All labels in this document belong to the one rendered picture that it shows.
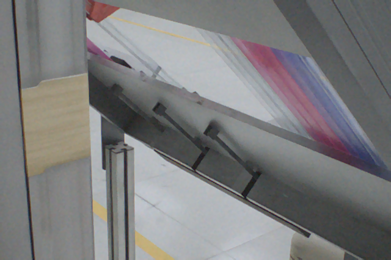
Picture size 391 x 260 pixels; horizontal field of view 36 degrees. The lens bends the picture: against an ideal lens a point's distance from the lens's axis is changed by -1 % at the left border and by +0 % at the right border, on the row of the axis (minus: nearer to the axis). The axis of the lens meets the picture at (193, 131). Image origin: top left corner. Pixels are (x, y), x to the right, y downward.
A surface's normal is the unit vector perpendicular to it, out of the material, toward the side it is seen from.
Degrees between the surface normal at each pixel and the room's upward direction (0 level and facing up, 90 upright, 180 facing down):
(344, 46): 90
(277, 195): 46
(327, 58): 136
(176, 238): 0
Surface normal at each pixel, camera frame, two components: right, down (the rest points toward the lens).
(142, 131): -0.54, -0.51
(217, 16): -0.56, 0.81
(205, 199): 0.03, -0.93
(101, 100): 0.63, 0.29
